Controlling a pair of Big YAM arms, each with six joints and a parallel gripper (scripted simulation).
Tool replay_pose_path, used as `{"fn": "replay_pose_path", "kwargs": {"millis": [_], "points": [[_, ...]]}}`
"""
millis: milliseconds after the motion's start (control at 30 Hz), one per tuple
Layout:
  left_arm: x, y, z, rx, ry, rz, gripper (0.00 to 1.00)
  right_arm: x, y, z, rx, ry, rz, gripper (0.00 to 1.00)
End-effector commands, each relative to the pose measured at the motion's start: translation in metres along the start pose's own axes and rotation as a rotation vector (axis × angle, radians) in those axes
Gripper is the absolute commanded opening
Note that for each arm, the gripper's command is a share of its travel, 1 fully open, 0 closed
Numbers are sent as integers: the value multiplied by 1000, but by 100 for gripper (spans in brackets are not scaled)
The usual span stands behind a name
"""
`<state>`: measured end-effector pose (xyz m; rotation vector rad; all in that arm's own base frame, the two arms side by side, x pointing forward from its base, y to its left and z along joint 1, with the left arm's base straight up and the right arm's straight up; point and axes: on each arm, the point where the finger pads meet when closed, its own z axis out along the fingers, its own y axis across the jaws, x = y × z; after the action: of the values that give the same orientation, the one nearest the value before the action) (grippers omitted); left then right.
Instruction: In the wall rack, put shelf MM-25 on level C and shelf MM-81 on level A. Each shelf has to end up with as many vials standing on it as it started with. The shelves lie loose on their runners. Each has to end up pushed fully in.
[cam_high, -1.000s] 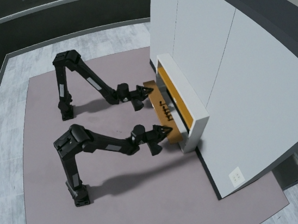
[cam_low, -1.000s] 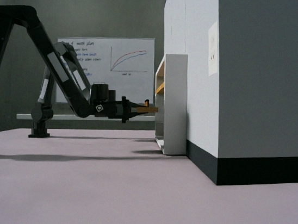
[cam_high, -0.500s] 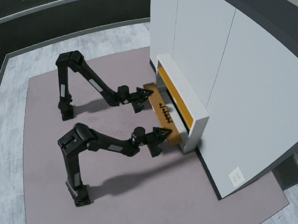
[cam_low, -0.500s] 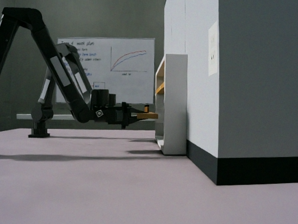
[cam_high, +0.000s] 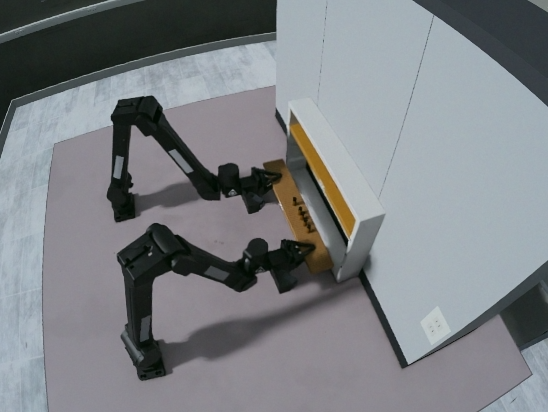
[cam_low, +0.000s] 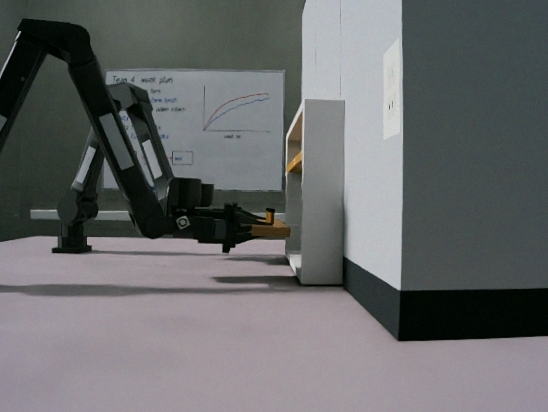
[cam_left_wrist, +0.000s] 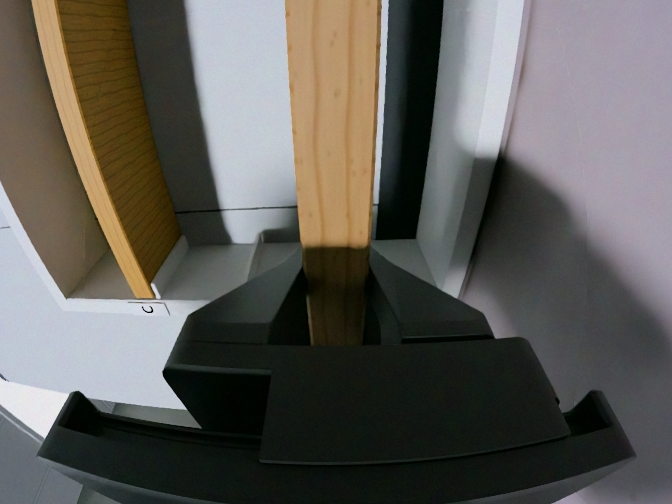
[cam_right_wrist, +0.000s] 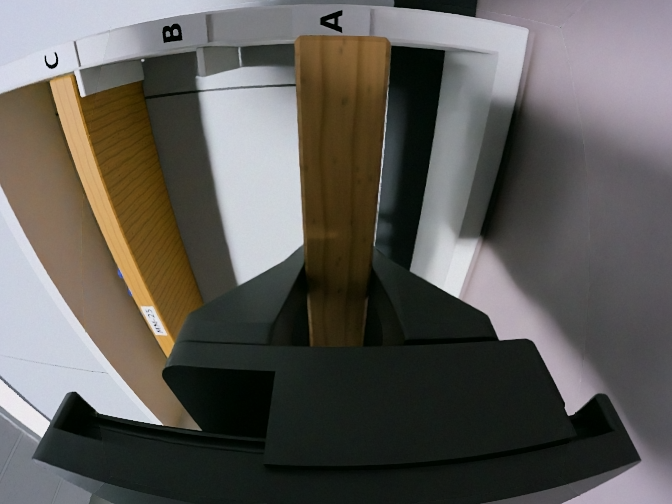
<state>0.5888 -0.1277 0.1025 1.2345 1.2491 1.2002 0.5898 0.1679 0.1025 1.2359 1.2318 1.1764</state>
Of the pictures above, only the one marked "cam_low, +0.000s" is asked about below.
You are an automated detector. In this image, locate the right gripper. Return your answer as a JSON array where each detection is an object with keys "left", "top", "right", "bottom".
[{"left": 222, "top": 203, "right": 273, "bottom": 253}]

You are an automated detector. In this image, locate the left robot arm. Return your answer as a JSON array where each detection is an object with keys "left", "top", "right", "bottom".
[{"left": 52, "top": 82, "right": 214, "bottom": 254}]

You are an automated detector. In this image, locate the light grey wall panel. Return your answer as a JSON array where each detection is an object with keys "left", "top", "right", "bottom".
[{"left": 302, "top": 0, "right": 548, "bottom": 342}]

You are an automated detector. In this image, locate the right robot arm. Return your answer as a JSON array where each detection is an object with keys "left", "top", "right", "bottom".
[{"left": 0, "top": 18, "right": 227, "bottom": 244}]

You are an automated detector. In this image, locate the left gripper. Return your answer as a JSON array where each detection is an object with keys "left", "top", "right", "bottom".
[{"left": 232, "top": 202, "right": 266, "bottom": 233}]

